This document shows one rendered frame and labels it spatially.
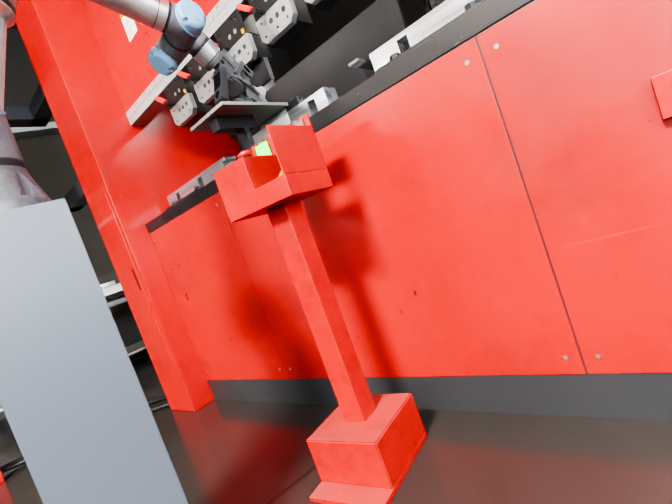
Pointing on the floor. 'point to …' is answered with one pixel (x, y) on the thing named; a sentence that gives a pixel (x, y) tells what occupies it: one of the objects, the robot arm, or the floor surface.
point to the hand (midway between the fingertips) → (260, 111)
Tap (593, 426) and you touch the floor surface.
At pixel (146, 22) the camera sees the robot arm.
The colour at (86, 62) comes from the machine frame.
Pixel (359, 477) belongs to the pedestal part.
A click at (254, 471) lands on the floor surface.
